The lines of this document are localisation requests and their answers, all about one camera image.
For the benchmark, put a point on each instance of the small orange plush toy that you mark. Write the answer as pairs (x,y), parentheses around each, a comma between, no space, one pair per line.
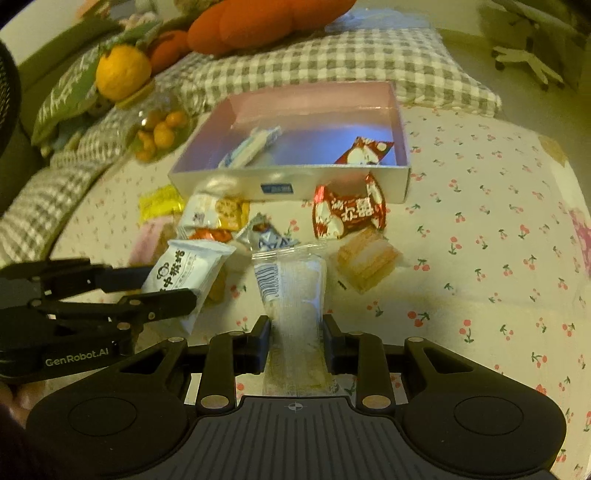
(168,50)

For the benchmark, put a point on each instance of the blue white snack packet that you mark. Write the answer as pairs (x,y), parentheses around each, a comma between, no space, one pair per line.
(251,146)

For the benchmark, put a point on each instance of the silver blue snack packet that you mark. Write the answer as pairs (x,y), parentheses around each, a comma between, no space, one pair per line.
(268,237)

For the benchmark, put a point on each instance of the yellow snack packet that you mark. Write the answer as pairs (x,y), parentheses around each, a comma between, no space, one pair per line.
(159,203)

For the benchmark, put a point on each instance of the glass jar with wooden lid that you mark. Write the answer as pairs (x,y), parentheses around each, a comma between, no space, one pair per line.
(138,115)

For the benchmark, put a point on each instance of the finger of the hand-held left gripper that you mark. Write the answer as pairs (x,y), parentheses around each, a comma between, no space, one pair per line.
(157,304)
(83,277)

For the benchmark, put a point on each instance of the white orange cracker packet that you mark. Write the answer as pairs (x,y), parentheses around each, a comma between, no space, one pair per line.
(214,212)

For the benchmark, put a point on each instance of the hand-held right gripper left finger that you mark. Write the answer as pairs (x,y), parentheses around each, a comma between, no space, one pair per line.
(261,339)

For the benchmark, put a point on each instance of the clear rice cracker packet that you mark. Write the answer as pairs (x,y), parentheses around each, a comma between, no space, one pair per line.
(291,286)

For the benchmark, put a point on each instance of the green printed cushion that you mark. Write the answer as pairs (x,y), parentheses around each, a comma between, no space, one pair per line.
(69,92)

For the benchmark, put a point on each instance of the pink cardboard box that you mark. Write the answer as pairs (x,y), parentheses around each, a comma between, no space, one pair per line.
(300,106)

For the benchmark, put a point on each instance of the white office chair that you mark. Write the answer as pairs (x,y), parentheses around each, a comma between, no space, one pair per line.
(526,57)

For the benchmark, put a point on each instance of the orange plush cushion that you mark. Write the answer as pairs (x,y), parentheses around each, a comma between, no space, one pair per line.
(258,23)

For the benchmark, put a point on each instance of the dark round object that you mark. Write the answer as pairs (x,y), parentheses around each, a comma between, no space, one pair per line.
(9,92)

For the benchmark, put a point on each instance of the grey white checked blanket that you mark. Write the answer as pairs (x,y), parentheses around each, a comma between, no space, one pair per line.
(323,60)

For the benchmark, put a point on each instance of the large yellow citrus fruit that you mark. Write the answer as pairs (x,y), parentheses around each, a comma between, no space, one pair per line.
(122,71)

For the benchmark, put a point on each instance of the pink snack packet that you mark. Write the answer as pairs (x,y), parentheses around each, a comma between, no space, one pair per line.
(152,240)

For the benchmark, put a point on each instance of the red snack packet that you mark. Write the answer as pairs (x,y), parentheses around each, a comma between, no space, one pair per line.
(346,212)
(364,152)

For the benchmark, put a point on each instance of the clear orange wafer packet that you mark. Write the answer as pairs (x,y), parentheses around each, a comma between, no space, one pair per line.
(364,258)

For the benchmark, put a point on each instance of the white snack packet black print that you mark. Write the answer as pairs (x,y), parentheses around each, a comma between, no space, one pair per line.
(184,267)

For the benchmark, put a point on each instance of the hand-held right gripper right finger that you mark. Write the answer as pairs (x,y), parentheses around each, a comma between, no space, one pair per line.
(330,341)

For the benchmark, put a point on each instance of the pile of kumquats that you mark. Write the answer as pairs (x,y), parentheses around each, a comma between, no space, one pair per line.
(161,131)

